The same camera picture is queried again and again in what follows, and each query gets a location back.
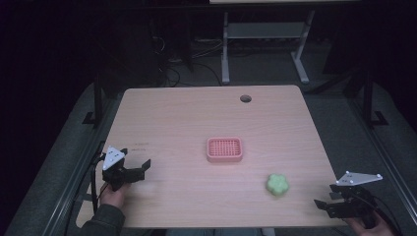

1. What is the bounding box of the person's left hand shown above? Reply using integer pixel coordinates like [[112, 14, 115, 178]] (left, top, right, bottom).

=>
[[99, 182, 132, 209]]

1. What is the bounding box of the bundle of floor cables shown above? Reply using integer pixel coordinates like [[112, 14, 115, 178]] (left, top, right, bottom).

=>
[[149, 33, 225, 88]]

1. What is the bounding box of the pink soap dish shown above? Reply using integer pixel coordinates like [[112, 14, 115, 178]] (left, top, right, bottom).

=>
[[206, 136, 244, 164]]

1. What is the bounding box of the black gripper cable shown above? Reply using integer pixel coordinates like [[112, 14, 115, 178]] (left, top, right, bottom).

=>
[[357, 190, 404, 236], [89, 141, 110, 214]]

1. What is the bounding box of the person's right hand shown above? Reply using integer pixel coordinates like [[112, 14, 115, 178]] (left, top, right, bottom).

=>
[[344, 211, 398, 236]]

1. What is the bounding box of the black metal stand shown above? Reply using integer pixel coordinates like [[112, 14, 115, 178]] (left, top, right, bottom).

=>
[[82, 73, 105, 129], [362, 67, 389, 129]]

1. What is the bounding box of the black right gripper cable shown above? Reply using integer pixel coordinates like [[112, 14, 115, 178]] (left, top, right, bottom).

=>
[[357, 190, 404, 236]]

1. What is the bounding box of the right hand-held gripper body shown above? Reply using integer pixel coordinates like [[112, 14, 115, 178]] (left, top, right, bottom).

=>
[[328, 170, 384, 229]]

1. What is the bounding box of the green flower-shaped soap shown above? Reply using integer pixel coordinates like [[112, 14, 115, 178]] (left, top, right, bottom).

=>
[[265, 173, 290, 198]]

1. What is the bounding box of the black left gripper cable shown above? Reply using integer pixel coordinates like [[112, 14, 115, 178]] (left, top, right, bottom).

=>
[[89, 141, 110, 214]]

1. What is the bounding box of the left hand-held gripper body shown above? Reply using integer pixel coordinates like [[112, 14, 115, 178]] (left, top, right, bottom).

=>
[[101, 146, 136, 193]]

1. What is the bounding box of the white metal stand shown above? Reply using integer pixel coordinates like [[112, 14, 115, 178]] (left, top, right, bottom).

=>
[[220, 9, 316, 85]]

